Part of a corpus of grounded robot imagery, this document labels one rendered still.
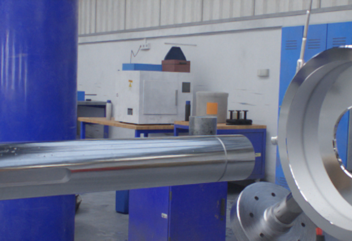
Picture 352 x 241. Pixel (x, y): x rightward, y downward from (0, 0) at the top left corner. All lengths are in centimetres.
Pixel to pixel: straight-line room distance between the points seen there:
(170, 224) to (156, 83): 373
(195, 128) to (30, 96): 193
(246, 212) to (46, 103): 121
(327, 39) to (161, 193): 251
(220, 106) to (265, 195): 560
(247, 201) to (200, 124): 275
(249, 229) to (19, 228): 128
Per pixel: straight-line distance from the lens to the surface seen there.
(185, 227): 404
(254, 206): 139
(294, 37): 614
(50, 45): 240
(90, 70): 1096
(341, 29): 574
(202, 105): 700
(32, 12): 240
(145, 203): 419
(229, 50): 771
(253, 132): 692
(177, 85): 766
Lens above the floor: 120
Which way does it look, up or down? 4 degrees down
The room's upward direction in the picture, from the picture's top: 2 degrees clockwise
